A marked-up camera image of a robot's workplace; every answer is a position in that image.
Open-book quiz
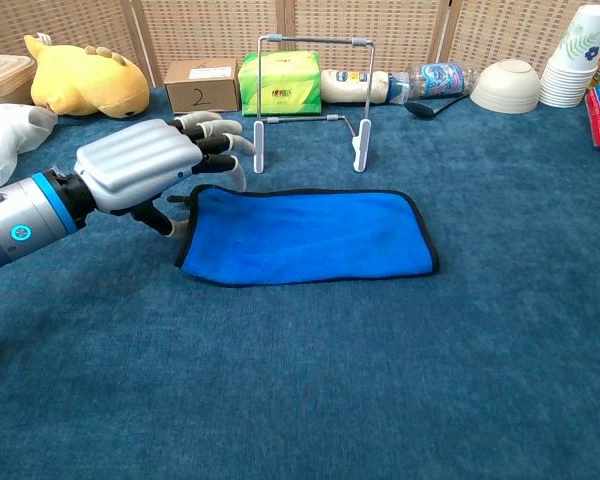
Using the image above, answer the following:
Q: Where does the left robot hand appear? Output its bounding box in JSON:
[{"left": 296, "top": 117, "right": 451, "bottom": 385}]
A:
[{"left": 73, "top": 110, "right": 258, "bottom": 238}]

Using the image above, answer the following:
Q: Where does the grey and blue towel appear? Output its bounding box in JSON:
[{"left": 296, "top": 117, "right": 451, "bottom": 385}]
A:
[{"left": 167, "top": 183, "right": 441, "bottom": 288}]

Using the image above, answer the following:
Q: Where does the brown cardboard box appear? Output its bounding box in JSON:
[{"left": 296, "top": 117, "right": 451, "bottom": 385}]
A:
[{"left": 163, "top": 58, "right": 242, "bottom": 116}]

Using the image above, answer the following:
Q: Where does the metal towel rack stand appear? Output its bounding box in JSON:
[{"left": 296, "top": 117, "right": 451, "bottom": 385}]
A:
[{"left": 252, "top": 33, "right": 376, "bottom": 175}]

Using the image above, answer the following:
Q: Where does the beige lidded takeout container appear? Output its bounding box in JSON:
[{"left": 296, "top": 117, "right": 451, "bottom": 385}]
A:
[{"left": 0, "top": 52, "right": 37, "bottom": 106}]

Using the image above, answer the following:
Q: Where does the mayonnaise squeeze bottle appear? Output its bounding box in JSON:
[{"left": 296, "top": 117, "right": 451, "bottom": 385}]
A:
[{"left": 320, "top": 69, "right": 399, "bottom": 105}]

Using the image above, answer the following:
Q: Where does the clear plastic water bottle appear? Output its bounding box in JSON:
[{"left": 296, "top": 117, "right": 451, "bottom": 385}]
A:
[{"left": 389, "top": 61, "right": 481, "bottom": 104}]

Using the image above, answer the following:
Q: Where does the yellow plush toy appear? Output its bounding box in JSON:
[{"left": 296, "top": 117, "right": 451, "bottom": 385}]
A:
[{"left": 23, "top": 33, "right": 151, "bottom": 120}]

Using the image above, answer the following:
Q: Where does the white plastic bag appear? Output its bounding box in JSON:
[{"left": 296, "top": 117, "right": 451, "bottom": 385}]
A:
[{"left": 0, "top": 103, "right": 59, "bottom": 191}]

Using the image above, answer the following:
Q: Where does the wicker folding screen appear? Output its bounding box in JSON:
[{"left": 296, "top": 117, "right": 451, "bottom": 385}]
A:
[{"left": 0, "top": 0, "right": 600, "bottom": 91}]

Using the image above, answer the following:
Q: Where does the green tissue pack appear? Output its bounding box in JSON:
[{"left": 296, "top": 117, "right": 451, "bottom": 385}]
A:
[{"left": 237, "top": 51, "right": 323, "bottom": 118}]

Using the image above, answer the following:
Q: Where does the black ladle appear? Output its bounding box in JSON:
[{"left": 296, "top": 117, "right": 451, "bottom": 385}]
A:
[{"left": 404, "top": 93, "right": 474, "bottom": 121}]

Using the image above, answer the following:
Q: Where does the blue table carpet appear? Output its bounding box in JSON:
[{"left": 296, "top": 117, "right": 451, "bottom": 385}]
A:
[{"left": 0, "top": 87, "right": 600, "bottom": 480}]

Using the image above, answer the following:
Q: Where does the beige bowl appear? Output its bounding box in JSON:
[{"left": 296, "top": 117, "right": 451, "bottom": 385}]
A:
[{"left": 469, "top": 58, "right": 541, "bottom": 115}]

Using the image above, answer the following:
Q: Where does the stack of paper cups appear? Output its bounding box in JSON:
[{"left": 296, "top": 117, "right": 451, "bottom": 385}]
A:
[{"left": 538, "top": 4, "right": 600, "bottom": 109}]

